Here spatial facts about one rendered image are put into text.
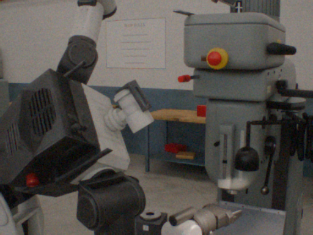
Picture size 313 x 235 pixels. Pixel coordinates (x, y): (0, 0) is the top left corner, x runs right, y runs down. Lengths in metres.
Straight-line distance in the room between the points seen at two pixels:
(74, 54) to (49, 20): 6.49
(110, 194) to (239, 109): 0.52
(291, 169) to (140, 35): 4.89
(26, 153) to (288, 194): 1.19
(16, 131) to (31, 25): 6.97
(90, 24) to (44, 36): 6.46
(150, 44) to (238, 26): 5.15
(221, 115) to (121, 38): 5.33
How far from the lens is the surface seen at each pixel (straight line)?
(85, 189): 0.86
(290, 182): 1.70
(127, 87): 0.95
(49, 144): 0.83
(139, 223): 1.51
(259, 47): 1.04
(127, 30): 6.38
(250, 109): 1.17
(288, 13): 5.49
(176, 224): 1.13
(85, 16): 1.18
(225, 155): 1.18
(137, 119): 0.94
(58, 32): 7.34
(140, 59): 6.24
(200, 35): 1.07
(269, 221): 1.74
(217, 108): 1.20
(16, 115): 0.97
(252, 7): 1.42
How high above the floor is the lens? 1.77
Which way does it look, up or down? 10 degrees down
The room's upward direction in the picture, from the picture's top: straight up
